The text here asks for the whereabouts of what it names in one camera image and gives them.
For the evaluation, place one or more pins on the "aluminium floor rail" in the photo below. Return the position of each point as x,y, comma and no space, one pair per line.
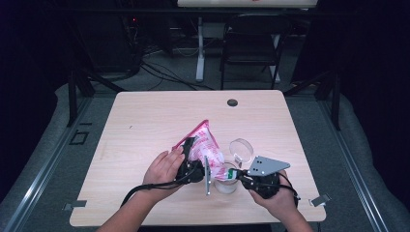
351,167
42,174

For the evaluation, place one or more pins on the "person's right hand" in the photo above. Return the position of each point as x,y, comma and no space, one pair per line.
280,204

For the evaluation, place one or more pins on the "black folding chair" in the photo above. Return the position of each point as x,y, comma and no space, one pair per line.
254,38

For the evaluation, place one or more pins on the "black tape square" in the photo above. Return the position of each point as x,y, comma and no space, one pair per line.
72,138

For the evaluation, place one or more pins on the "short black tape strip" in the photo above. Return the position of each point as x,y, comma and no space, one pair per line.
85,123

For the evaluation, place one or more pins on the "white background desk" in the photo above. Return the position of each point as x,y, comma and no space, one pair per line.
200,48

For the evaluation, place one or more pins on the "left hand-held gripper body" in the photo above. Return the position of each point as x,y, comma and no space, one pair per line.
191,172

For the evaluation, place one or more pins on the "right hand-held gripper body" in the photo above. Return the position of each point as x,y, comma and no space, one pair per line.
266,167

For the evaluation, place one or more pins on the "black metal stand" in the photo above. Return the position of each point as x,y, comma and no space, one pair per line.
336,103
72,96

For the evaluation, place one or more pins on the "clear jar with hinged lid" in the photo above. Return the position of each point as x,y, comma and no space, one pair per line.
241,150

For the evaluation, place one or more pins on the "pink and white seasoning bag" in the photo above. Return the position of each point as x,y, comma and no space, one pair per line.
206,145

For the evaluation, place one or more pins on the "person's left hand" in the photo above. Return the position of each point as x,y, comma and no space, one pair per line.
162,175

